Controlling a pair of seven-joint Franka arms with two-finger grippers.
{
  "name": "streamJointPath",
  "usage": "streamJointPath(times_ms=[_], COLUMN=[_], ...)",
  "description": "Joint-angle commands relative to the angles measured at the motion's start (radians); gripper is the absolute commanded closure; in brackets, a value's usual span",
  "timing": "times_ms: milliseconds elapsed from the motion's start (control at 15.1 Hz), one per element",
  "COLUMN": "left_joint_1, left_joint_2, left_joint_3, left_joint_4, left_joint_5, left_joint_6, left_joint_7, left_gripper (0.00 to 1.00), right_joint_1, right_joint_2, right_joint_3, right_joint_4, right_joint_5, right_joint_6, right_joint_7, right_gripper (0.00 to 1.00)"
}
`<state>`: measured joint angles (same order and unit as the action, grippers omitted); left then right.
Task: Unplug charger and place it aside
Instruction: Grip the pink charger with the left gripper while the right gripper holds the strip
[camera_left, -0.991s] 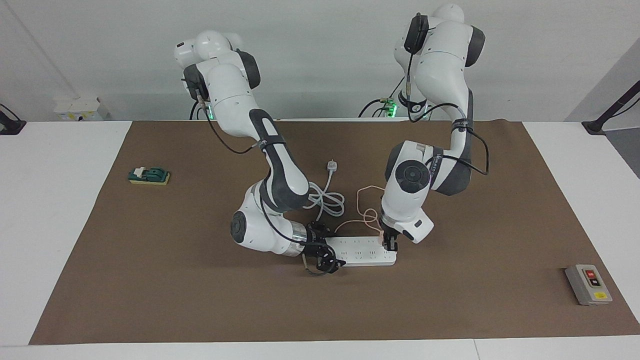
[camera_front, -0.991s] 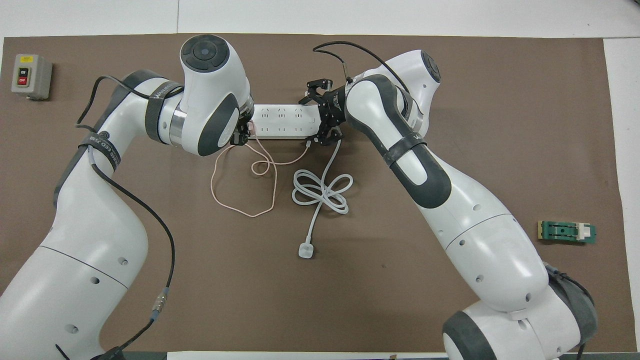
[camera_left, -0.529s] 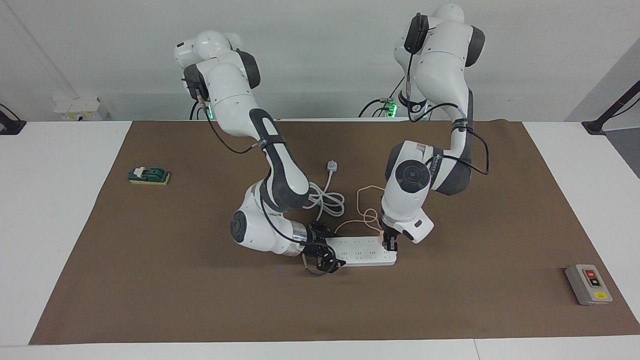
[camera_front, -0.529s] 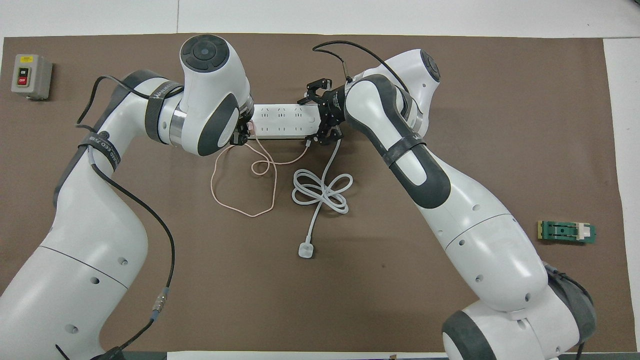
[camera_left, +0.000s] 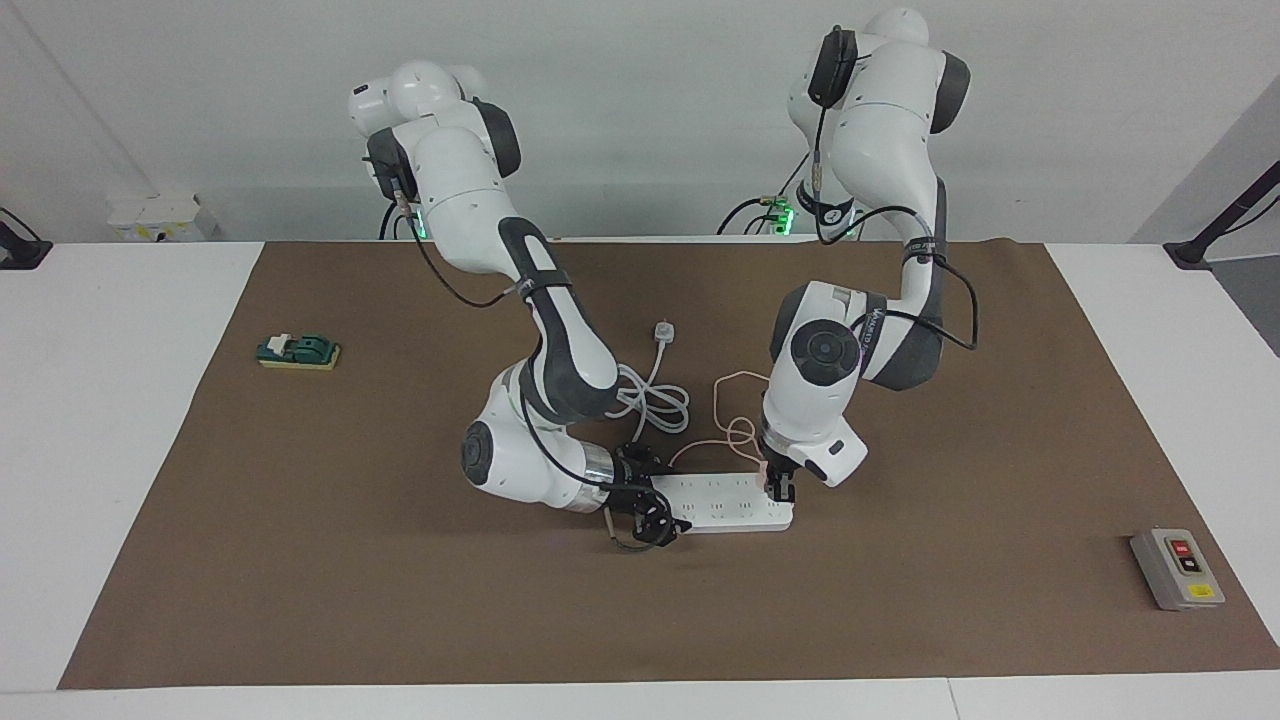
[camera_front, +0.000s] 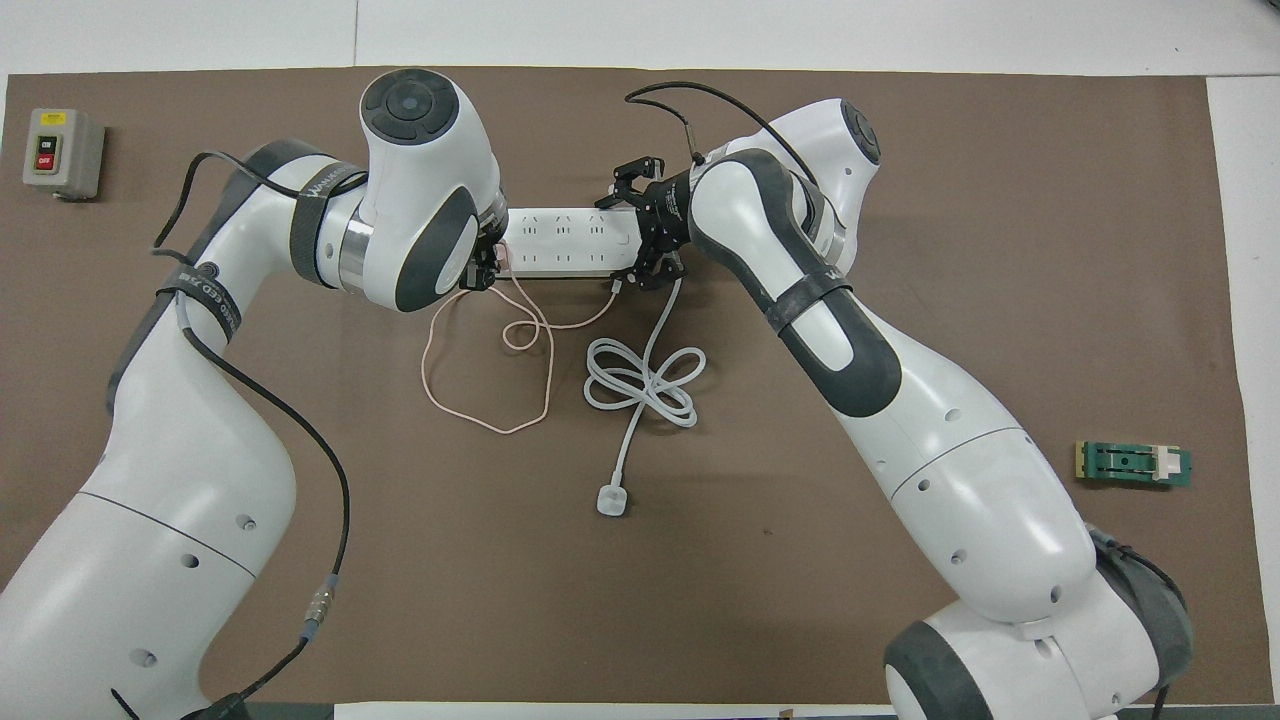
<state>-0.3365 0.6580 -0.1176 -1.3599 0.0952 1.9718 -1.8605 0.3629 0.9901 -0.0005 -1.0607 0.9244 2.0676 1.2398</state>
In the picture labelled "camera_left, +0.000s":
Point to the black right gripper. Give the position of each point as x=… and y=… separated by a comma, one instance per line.
x=628, y=485

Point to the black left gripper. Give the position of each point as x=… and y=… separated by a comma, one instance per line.
x=780, y=466

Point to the white power strip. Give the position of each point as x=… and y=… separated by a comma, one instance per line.
x=725, y=505

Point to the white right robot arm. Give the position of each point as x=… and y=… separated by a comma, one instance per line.
x=560, y=330

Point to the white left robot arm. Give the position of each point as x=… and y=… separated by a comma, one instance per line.
x=890, y=110

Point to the brown table mat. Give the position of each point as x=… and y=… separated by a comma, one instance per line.
x=300, y=550

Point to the grey push button box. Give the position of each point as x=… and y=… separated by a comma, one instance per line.
x=1178, y=570

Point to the black angled stand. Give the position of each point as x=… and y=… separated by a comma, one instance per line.
x=1215, y=230

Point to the white box with yellow labels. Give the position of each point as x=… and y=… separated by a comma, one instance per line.
x=155, y=218

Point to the black table clamp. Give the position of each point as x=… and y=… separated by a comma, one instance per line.
x=20, y=250

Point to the green knife switch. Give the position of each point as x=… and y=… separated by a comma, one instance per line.
x=298, y=352

